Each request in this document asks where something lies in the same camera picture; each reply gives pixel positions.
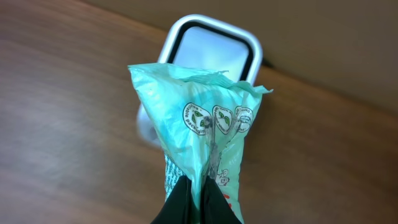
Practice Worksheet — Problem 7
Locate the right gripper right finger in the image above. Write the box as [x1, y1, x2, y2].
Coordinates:
[200, 176, 241, 224]

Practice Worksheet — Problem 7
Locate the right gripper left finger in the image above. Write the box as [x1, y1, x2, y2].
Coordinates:
[151, 175, 192, 224]

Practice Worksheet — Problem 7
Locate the teal white tissue packet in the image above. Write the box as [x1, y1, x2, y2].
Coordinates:
[129, 63, 267, 223]

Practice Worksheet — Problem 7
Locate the white barcode scanner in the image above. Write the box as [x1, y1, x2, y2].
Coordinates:
[151, 14, 262, 136]

